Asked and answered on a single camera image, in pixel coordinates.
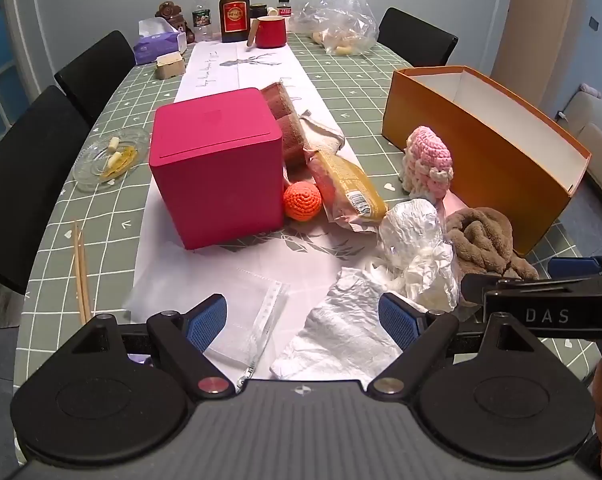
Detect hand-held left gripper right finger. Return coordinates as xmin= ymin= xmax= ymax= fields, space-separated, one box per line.
xmin=367 ymin=292 xmax=532 ymax=399

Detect clear plastic bag of snacks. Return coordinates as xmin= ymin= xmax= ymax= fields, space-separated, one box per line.
xmin=288 ymin=0 xmax=379 ymax=56

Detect dark liquor bottle red label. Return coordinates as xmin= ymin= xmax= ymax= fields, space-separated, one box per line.
xmin=219 ymin=0 xmax=252 ymax=43

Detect small beige box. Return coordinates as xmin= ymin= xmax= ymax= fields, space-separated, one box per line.
xmin=155 ymin=52 xmax=186 ymax=80

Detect white washcloth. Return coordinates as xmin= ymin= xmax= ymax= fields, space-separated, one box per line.
xmin=298 ymin=110 xmax=346 ymax=156

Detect brown bear figurine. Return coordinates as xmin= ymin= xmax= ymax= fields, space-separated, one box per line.
xmin=156 ymin=1 xmax=196 ymax=43

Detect bamboo skewer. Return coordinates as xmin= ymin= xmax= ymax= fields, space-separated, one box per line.
xmin=77 ymin=230 xmax=92 ymax=323

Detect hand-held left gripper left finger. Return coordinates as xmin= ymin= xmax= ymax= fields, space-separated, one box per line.
xmin=71 ymin=294 xmax=234 ymax=401

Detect clear water bottle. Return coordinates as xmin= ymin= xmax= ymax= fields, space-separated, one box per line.
xmin=191 ymin=0 xmax=214 ymax=42

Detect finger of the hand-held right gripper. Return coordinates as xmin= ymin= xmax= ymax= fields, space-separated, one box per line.
xmin=462 ymin=270 xmax=602 ymax=341
xmin=548 ymin=255 xmax=602 ymax=277

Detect beige door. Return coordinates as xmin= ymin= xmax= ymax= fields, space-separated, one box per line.
xmin=491 ymin=0 xmax=582 ymax=96

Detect grey sofa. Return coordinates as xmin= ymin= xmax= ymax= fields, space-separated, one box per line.
xmin=561 ymin=85 xmax=602 ymax=223

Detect clear plastic sleeve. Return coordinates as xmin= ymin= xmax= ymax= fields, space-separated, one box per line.
xmin=206 ymin=280 xmax=292 ymax=392

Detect orange cardboard box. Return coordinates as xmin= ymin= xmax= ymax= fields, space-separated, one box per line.
xmin=381 ymin=65 xmax=592 ymax=256

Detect glass plate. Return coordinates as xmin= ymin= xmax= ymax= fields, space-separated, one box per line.
xmin=73 ymin=127 xmax=152 ymax=192

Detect pink white crochet hat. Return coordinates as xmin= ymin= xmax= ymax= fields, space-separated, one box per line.
xmin=400 ymin=126 xmax=454 ymax=201

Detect brown striped folded towel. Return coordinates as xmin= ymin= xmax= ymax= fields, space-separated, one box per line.
xmin=260 ymin=82 xmax=306 ymax=171

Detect white printed table runner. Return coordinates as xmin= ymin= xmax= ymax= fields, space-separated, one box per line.
xmin=123 ymin=40 xmax=482 ymax=381

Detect red mug wooden handle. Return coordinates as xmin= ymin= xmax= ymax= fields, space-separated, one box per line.
xmin=246 ymin=16 xmax=288 ymax=49

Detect magenta cube storage box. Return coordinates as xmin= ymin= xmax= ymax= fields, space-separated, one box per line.
xmin=148 ymin=87 xmax=285 ymax=251

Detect purple tissue pack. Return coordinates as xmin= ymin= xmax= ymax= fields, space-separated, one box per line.
xmin=133 ymin=18 xmax=188 ymax=65

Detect yellow pink snack packet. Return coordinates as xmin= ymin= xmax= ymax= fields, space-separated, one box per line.
xmin=308 ymin=150 xmax=389 ymax=233

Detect orange crochet ball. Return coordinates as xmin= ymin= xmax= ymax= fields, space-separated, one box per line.
xmin=283 ymin=181 xmax=322 ymax=222

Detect wooden chopsticks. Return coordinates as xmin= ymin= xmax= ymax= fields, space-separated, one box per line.
xmin=72 ymin=220 xmax=88 ymax=326

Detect green checked tablecloth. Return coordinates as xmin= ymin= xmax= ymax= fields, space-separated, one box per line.
xmin=13 ymin=30 xmax=602 ymax=396

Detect brown fluffy towel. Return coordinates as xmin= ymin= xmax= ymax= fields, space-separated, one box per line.
xmin=446 ymin=206 xmax=539 ymax=281

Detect white plastic bag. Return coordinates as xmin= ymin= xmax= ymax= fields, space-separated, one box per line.
xmin=378 ymin=198 xmax=460 ymax=311

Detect yellow food scraps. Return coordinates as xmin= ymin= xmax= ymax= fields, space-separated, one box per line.
xmin=100 ymin=136 xmax=139 ymax=181

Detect white thin bag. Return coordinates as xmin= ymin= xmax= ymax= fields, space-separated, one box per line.
xmin=271 ymin=267 xmax=416 ymax=381

